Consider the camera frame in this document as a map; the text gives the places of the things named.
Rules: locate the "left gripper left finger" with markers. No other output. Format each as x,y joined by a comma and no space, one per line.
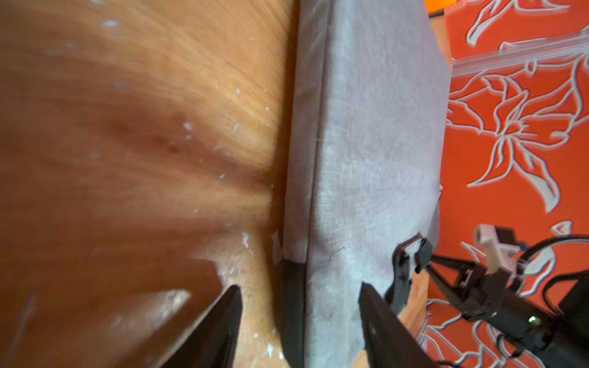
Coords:
214,341

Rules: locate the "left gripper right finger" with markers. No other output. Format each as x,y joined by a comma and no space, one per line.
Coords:
387,342

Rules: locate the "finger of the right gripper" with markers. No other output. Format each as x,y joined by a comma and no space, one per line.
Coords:
445,287
424,256

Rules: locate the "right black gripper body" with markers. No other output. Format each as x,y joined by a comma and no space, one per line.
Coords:
482,296

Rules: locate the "grey laptop bag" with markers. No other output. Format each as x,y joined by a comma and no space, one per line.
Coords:
370,96

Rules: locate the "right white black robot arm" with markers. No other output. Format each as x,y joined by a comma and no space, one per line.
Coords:
554,336

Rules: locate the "orange tool case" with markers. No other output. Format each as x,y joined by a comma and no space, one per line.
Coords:
435,6

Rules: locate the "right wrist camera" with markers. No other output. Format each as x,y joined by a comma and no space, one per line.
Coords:
500,246

